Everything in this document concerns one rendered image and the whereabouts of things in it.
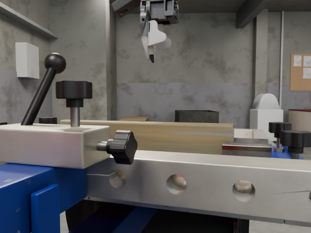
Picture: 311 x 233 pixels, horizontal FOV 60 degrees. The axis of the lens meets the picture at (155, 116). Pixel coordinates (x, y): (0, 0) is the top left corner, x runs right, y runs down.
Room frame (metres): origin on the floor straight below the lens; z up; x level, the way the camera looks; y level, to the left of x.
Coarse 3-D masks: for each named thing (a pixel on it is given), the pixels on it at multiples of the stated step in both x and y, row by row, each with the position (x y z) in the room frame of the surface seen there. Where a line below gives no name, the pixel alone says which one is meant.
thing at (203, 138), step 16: (112, 128) 0.57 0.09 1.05; (128, 128) 0.56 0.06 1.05; (144, 128) 0.55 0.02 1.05; (160, 128) 0.54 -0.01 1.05; (176, 128) 0.53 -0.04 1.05; (192, 128) 0.52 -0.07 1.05; (208, 128) 0.51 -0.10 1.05; (224, 128) 0.50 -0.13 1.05; (144, 144) 0.55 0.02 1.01; (160, 144) 0.54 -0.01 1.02; (176, 144) 0.53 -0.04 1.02; (192, 144) 0.52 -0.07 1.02; (208, 144) 0.51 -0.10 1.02
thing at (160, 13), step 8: (144, 0) 0.65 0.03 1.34; (152, 0) 0.65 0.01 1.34; (160, 0) 0.65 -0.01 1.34; (168, 0) 0.65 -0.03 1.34; (176, 0) 0.68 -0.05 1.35; (152, 8) 0.66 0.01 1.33; (160, 8) 0.66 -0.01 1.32; (168, 8) 0.65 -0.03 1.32; (176, 8) 0.68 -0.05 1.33; (152, 16) 0.66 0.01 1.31; (160, 16) 0.66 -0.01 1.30; (168, 16) 0.65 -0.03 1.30; (176, 16) 0.67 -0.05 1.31; (160, 24) 0.71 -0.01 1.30; (168, 24) 0.70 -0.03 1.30
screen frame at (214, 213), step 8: (240, 136) 1.05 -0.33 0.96; (248, 136) 1.04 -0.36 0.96; (256, 136) 0.85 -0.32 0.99; (264, 136) 0.85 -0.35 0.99; (272, 144) 0.70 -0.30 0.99; (240, 184) 0.36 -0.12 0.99; (248, 184) 0.36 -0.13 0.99; (96, 200) 0.40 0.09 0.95; (104, 200) 0.40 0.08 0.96; (112, 200) 0.39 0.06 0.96; (120, 200) 0.39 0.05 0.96; (160, 208) 0.37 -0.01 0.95; (168, 208) 0.37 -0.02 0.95; (176, 208) 0.36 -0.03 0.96; (184, 208) 0.36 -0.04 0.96; (224, 216) 0.34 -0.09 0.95; (232, 216) 0.34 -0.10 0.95; (240, 216) 0.34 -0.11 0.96; (248, 216) 0.34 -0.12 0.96; (256, 216) 0.33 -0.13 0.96; (288, 224) 0.32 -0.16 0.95; (296, 224) 0.32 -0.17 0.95; (304, 224) 0.32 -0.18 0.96
